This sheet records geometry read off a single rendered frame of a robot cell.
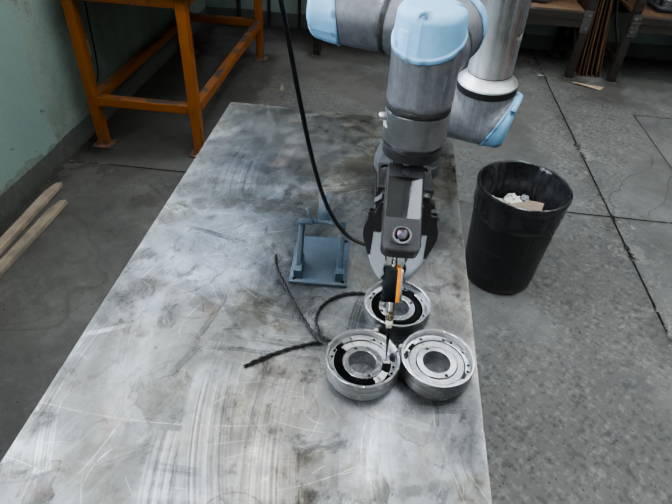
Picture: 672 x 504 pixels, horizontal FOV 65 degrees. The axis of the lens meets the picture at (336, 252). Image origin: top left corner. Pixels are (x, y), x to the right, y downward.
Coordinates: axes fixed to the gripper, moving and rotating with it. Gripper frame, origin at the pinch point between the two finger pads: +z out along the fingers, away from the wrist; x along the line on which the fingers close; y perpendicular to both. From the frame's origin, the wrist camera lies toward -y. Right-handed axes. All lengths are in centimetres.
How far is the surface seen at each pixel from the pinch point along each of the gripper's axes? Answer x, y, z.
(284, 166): 22, 49, 13
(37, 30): 151, 178, 33
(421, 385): -4.9, -10.9, 9.8
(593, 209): -111, 162, 93
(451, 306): -11.5, 8.0, 13.2
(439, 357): -8.1, -4.5, 11.4
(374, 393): 1.5, -12.3, 10.6
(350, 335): 5.2, -2.9, 10.0
